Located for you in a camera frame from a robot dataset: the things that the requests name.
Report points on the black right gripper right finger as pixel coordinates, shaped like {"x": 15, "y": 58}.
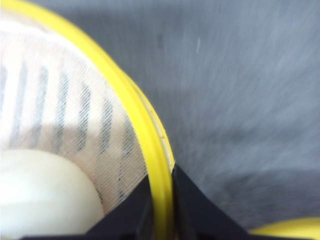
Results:
{"x": 196, "y": 217}

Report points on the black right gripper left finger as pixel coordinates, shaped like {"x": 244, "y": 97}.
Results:
{"x": 131, "y": 220}

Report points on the steamer basket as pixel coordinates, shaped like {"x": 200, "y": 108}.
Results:
{"x": 149, "y": 132}

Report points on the yellow woven steamer lid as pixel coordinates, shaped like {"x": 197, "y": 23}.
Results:
{"x": 299, "y": 228}

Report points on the large white bun right basket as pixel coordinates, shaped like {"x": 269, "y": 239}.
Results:
{"x": 44, "y": 194}

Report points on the white gauze liner right basket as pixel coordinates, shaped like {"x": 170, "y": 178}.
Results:
{"x": 54, "y": 99}

